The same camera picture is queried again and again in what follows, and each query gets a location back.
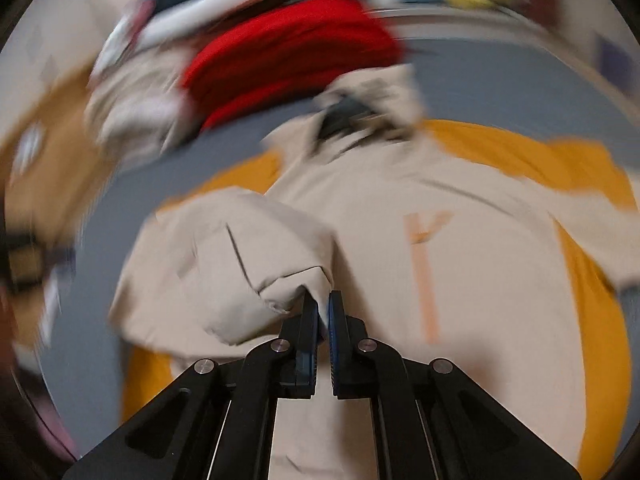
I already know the beige and orange garment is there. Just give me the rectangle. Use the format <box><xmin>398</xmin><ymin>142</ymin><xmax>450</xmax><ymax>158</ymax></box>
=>
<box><xmin>110</xmin><ymin>65</ymin><xmax>639</xmax><ymax>479</ymax></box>

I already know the red folded blanket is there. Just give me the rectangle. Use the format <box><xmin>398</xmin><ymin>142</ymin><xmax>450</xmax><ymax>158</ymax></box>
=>
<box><xmin>181</xmin><ymin>0</ymin><xmax>402</xmax><ymax>130</ymax></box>

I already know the cream folded blanket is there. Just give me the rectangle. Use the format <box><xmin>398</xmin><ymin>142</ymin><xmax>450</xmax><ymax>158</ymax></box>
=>
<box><xmin>85</xmin><ymin>47</ymin><xmax>200</xmax><ymax>167</ymax></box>

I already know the grey bed mattress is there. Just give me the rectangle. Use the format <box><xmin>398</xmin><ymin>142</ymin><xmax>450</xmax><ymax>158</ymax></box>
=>
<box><xmin>40</xmin><ymin>40</ymin><xmax>639</xmax><ymax>453</ymax></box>

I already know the purple bag by wall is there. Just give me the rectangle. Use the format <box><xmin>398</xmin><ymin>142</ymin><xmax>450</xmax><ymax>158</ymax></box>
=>
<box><xmin>597</xmin><ymin>35</ymin><xmax>639</xmax><ymax>96</ymax></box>

